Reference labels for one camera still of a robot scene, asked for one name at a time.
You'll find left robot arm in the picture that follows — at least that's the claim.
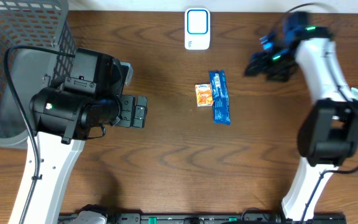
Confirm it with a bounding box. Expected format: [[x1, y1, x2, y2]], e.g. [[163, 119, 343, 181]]
[[9, 48, 147, 223]]

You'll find grey plastic mesh basket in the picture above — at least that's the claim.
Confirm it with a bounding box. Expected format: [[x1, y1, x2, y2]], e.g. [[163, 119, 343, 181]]
[[0, 0, 76, 149]]

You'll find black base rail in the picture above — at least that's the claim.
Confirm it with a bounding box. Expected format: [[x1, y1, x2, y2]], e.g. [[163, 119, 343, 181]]
[[57, 205, 347, 224]]

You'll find orange tissue pack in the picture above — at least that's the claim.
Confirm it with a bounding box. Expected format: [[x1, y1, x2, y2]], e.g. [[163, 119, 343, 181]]
[[195, 84, 213, 107]]

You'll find blue Oreo cookie pack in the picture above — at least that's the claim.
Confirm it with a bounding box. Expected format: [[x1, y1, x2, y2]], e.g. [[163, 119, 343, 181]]
[[209, 70, 231, 125]]

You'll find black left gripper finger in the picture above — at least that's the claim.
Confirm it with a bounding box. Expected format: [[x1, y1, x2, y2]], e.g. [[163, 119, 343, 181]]
[[132, 96, 147, 129], [116, 95, 135, 128]]

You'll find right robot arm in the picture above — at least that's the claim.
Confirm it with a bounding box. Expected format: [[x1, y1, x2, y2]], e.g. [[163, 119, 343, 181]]
[[244, 9, 358, 223]]

